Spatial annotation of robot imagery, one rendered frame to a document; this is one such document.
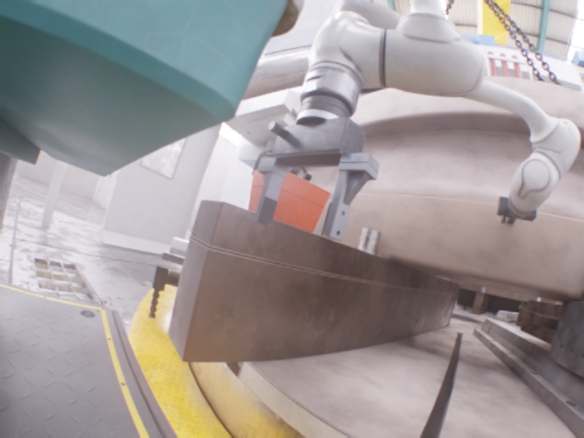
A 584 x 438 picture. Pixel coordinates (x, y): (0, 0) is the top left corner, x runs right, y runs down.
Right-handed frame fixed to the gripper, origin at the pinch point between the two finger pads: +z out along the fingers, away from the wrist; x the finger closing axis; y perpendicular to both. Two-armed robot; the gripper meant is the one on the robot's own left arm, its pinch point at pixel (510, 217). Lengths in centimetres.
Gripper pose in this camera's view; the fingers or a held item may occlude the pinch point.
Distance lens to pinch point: 100.4
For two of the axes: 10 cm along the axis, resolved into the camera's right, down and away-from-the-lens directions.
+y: -2.7, 9.6, -1.0
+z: 5.8, 2.5, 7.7
